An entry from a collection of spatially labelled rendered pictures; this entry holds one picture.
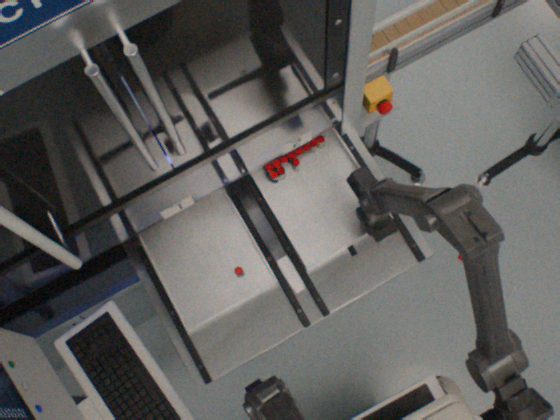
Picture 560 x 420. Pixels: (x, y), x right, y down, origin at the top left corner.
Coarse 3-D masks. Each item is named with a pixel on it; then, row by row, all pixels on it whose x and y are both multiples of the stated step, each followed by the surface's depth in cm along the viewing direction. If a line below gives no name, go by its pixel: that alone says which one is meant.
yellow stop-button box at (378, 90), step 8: (376, 72) 184; (368, 80) 183; (376, 80) 183; (384, 80) 183; (368, 88) 182; (376, 88) 182; (384, 88) 182; (392, 88) 182; (368, 96) 182; (376, 96) 182; (384, 96) 182; (368, 104) 184; (376, 104) 184; (368, 112) 187
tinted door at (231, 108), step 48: (192, 0) 106; (240, 0) 113; (288, 0) 121; (144, 48) 111; (192, 48) 118; (240, 48) 126; (288, 48) 136; (144, 96) 124; (192, 96) 133; (240, 96) 143; (288, 96) 155; (192, 144) 151
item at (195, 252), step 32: (224, 192) 191; (160, 224) 190; (192, 224) 190; (224, 224) 189; (160, 256) 188; (192, 256) 187; (224, 256) 187; (256, 256) 187; (192, 288) 185; (224, 288) 185; (256, 288) 184; (192, 320) 183
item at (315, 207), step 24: (336, 144) 194; (288, 168) 193; (312, 168) 193; (336, 168) 192; (264, 192) 191; (288, 192) 191; (312, 192) 191; (336, 192) 191; (288, 216) 189; (312, 216) 189; (336, 216) 189; (312, 240) 187; (336, 240) 187; (312, 264) 182
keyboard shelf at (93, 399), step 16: (112, 304) 192; (128, 320) 193; (64, 336) 191; (128, 336) 190; (64, 352) 189; (144, 352) 188; (80, 368) 188; (160, 368) 188; (80, 384) 187; (160, 384) 186; (96, 400) 185; (176, 400) 185; (96, 416) 185; (112, 416) 184; (192, 416) 184
